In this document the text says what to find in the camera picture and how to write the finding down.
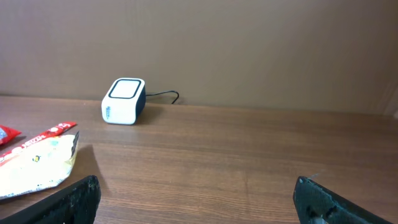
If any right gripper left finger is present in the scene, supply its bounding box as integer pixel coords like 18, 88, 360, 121
1, 175, 101, 224

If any red coffee stick sachet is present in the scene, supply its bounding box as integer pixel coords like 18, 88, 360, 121
1, 121, 77, 162

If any black scanner cable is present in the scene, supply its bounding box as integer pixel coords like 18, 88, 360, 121
145, 90, 180, 105

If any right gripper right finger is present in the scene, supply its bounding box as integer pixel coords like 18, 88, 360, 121
293, 176, 391, 224

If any white barcode scanner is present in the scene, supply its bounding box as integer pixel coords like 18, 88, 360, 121
101, 78, 146, 125

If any yellow snack bag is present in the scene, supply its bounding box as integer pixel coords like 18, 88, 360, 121
1, 133, 79, 200

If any red crinkled snack packet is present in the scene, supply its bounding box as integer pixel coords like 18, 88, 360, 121
0, 125, 21, 145

